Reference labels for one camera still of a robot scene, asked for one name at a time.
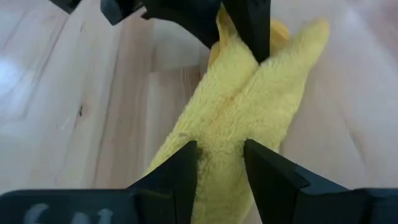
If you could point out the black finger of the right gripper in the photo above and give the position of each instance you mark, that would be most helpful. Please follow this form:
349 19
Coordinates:
186 15
252 25

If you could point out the yellow microfiber towel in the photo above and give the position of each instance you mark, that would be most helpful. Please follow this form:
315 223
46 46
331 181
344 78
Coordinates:
242 109

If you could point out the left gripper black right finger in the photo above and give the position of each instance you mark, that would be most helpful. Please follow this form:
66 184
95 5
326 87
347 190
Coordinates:
311 205

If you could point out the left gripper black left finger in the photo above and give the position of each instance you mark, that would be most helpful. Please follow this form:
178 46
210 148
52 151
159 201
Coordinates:
93 208

